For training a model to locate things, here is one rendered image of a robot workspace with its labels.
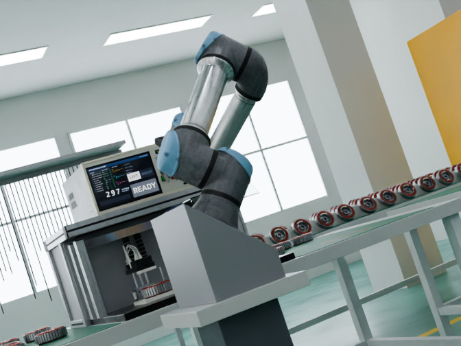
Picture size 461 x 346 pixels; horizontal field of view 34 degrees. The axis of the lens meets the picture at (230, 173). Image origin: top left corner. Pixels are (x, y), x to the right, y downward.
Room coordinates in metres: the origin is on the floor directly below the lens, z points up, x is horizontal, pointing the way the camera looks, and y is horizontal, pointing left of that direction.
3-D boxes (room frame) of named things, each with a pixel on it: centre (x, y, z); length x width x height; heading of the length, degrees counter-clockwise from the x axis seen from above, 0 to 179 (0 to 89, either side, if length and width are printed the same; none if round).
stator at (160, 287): (2.64, 0.37, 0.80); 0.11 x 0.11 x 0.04
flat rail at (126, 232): (2.79, 0.31, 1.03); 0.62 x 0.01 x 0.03; 116
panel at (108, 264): (2.93, 0.38, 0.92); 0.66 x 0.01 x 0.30; 116
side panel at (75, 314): (2.92, 0.73, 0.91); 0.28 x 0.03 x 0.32; 26
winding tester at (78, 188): (2.99, 0.39, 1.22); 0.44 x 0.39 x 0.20; 116
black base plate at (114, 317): (2.71, 0.27, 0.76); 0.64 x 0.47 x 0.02; 116
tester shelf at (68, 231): (2.99, 0.40, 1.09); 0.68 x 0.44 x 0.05; 116
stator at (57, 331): (2.64, 0.77, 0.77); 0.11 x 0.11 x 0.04
